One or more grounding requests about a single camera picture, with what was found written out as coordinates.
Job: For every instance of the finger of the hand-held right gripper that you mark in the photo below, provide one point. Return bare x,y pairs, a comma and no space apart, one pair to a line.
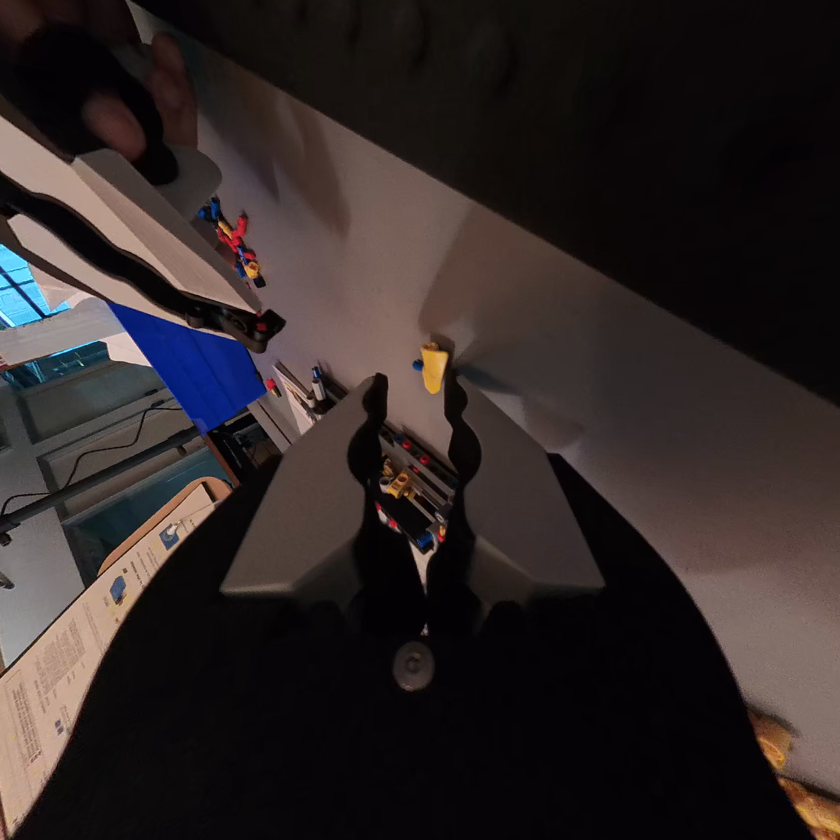
65,262
164,243

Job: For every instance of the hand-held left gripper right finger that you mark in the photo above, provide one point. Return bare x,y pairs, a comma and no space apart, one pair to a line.
531,518

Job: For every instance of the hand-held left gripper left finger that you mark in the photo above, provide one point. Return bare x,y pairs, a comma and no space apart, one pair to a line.
295,518

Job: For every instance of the black lego connector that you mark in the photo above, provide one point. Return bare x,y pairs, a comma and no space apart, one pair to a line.
243,325

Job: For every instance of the lego car chassis assembly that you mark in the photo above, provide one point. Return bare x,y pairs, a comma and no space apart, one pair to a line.
407,485

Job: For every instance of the yellow lego piece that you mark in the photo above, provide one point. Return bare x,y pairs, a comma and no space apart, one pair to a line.
433,369

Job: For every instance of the pile of lego pins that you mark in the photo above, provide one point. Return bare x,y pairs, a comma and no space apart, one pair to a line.
229,236

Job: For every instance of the small red lego cluster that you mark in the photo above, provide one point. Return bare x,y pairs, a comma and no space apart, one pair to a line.
272,387

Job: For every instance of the heap of yellow lego parts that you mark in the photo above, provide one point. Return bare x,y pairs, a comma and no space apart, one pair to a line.
774,741

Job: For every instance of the person's right hand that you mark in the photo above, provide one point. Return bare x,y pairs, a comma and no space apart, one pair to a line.
174,85

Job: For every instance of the blue plastic bin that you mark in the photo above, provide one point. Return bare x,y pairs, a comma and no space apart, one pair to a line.
190,367

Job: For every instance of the tan document board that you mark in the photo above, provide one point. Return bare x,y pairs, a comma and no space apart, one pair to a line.
65,643

